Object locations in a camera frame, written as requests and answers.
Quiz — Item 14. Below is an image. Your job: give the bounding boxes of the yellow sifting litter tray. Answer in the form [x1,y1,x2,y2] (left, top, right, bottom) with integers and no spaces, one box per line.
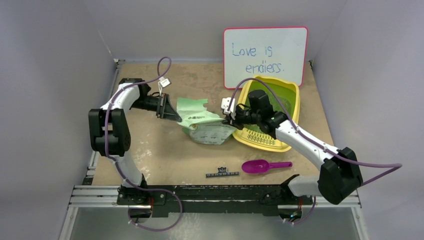
[232,75,301,153]

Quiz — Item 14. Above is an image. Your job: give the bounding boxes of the pink framed whiteboard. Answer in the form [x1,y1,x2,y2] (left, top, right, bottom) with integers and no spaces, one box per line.
[223,26,309,89]

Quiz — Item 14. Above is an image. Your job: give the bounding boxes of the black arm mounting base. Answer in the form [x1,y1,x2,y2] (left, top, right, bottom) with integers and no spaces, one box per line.
[116,180,313,219]

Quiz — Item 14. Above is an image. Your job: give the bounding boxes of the purple plastic litter scoop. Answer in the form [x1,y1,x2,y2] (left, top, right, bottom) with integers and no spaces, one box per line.
[241,159,293,174]

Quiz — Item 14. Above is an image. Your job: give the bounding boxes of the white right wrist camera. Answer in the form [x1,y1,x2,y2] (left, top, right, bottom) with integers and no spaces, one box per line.
[220,97,236,120]

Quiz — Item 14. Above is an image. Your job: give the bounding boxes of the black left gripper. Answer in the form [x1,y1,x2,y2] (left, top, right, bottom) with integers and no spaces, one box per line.
[130,92,182,121]

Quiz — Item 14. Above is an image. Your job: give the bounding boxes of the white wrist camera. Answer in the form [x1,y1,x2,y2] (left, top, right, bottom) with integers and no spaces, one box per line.
[220,97,236,120]
[157,76,172,95]

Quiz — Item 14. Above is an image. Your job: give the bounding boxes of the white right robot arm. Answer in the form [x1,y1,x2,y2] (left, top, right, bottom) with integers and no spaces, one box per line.
[220,89,363,205]

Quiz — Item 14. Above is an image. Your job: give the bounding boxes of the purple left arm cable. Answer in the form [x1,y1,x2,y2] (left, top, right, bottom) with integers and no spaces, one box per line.
[104,56,184,233]

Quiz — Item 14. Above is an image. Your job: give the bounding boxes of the green cat litter bag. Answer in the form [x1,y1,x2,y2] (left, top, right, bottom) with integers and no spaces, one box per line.
[176,97,236,145]

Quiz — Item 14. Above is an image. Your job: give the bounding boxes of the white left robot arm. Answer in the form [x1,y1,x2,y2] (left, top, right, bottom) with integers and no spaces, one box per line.
[88,78,182,205]

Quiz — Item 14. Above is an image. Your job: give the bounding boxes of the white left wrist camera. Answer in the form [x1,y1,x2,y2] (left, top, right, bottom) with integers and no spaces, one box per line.
[157,76,172,95]

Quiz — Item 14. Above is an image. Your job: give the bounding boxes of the green cat litter granules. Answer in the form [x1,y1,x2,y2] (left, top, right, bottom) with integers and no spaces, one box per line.
[244,91,296,133]

